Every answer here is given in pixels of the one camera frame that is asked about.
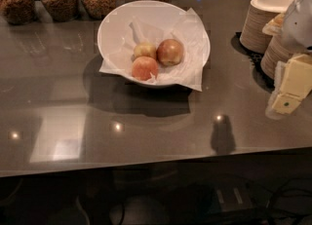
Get red-yellow apple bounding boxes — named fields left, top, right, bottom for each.
left=157, top=39, right=184, bottom=66

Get white bowl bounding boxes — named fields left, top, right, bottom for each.
left=97, top=0, right=212, bottom=89

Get rear stack paper bowls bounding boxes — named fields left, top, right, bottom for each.
left=240, top=0, right=293, bottom=54

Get black tray mat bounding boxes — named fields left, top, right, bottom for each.
left=232, top=32, right=274, bottom=93

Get glass jar far left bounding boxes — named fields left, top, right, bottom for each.
left=0, top=0, right=35, bottom=25

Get yellow apple back left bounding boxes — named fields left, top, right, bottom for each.
left=134, top=42, right=156, bottom=58

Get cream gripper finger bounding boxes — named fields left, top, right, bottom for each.
left=262, top=13, right=285, bottom=36
left=271, top=54, right=312, bottom=115

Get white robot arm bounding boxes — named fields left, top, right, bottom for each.
left=262, top=0, right=312, bottom=120

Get white paper napkin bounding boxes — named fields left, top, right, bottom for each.
left=98, top=7, right=210, bottom=92

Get red apple front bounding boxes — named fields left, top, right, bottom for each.
left=132, top=56, right=158, bottom=81

